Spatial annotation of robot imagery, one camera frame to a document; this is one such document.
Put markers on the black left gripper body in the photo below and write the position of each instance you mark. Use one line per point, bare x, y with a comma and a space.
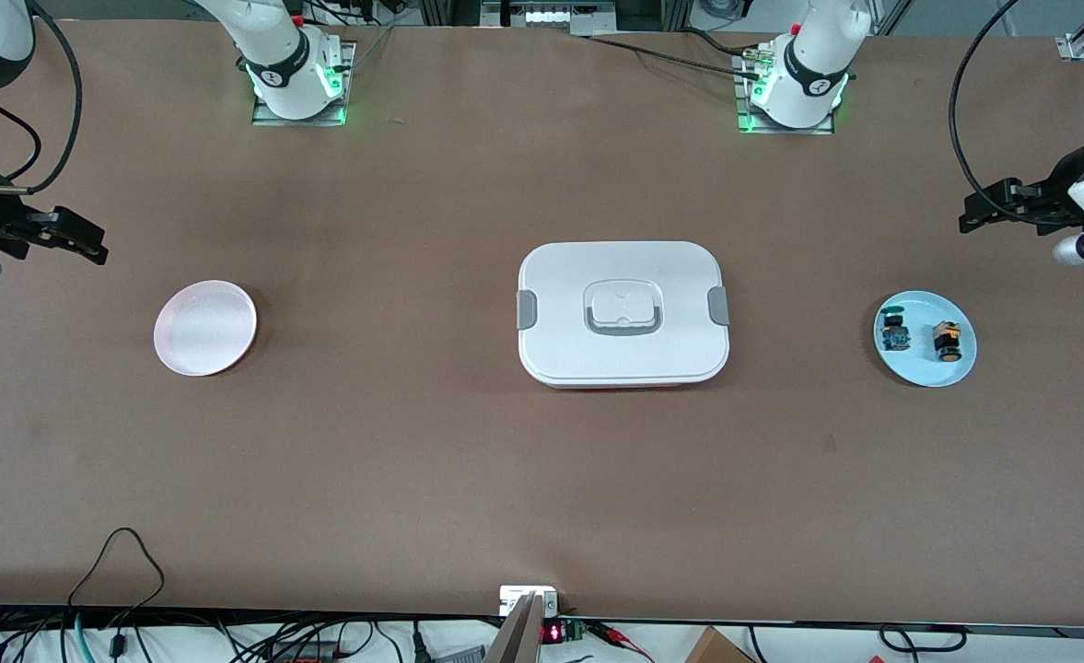
1060, 187

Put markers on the orange push button switch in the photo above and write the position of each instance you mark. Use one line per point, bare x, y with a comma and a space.
947, 341

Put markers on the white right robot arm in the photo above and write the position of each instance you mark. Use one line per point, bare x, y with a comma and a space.
284, 64

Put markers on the white lunch box grey clips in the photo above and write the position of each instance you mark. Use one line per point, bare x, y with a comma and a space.
624, 354

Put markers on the brown cardboard box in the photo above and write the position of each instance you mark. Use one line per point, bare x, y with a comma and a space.
716, 649

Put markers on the light blue round plate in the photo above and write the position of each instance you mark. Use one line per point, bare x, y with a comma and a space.
919, 364

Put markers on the white round plate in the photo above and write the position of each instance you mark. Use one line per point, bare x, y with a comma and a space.
205, 327

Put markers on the red clip leads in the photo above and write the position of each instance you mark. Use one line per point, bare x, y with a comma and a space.
620, 637

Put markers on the grey aluminium beam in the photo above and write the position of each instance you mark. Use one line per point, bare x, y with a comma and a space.
518, 640

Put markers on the red digit display module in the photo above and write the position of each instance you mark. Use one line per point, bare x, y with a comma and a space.
555, 633

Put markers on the green push button switch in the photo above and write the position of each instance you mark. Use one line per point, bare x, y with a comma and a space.
895, 333

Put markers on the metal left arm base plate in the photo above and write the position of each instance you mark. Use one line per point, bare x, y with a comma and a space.
741, 92

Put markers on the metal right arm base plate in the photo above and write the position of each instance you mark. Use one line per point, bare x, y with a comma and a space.
343, 55

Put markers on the white metal bracket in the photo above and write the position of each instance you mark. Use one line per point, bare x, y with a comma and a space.
514, 599

